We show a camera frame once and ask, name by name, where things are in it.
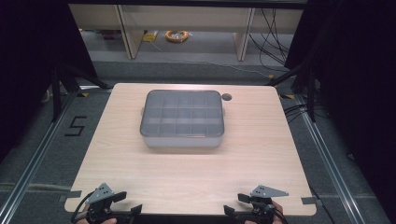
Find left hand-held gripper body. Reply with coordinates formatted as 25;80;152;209
84;182;116;224

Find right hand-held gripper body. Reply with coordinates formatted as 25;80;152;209
249;185;290;224

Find white compartment storage box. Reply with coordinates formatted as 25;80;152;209
140;106;226;148

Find grey compartment storage box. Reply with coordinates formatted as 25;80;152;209
139;89;226;139

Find person's right hand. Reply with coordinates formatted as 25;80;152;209
244;200;285;224

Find person's left hand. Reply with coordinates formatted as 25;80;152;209
75;214;118;224

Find black metal stand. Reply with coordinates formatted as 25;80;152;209
264;60;325;123
49;60;113;123

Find black curtain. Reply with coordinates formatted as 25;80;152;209
284;0;396;218
0;0;98;162

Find yellow packet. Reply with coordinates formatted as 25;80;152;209
142;30;160;43

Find beige wooden shelf unit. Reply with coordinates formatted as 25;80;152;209
68;3;304;62

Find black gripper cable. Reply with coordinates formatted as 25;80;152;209
274;207;290;224
70;199;92;224

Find aluminium frame rail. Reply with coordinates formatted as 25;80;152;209
293;92;377;224
0;91;78;224

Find black floor cables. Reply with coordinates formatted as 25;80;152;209
281;102;331;125

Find thin white floor cable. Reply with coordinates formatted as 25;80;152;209
148;39;275;78

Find black cable bundle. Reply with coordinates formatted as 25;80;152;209
247;7;293;75

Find orange coiled cable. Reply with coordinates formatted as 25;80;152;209
164;29;191;44

